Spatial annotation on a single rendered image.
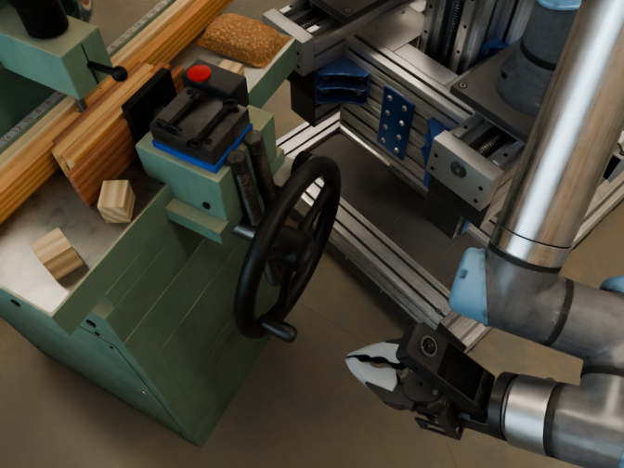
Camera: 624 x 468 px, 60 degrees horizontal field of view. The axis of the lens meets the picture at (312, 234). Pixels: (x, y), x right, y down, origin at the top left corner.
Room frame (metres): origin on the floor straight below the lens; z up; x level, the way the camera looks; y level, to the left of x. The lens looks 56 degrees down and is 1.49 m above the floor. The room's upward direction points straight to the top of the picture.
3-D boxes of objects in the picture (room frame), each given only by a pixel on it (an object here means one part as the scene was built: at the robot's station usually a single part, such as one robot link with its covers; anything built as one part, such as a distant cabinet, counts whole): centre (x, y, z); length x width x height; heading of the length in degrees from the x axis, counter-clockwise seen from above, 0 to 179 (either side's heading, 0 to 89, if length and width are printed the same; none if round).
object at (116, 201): (0.43, 0.26, 0.92); 0.04 x 0.03 x 0.04; 2
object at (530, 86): (0.77, -0.41, 0.87); 0.15 x 0.15 x 0.10
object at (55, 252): (0.35, 0.31, 0.92); 0.04 x 0.04 x 0.04; 41
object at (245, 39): (0.79, 0.12, 0.92); 0.14 x 0.09 x 0.04; 62
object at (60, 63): (0.60, 0.34, 1.03); 0.14 x 0.07 x 0.09; 62
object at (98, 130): (0.54, 0.27, 0.94); 0.18 x 0.02 x 0.07; 152
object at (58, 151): (0.57, 0.29, 0.93); 0.20 x 0.02 x 0.06; 152
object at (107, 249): (0.56, 0.22, 0.87); 0.61 x 0.30 x 0.06; 152
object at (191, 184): (0.52, 0.14, 0.91); 0.15 x 0.14 x 0.09; 152
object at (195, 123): (0.53, 0.14, 0.99); 0.13 x 0.11 x 0.06; 152
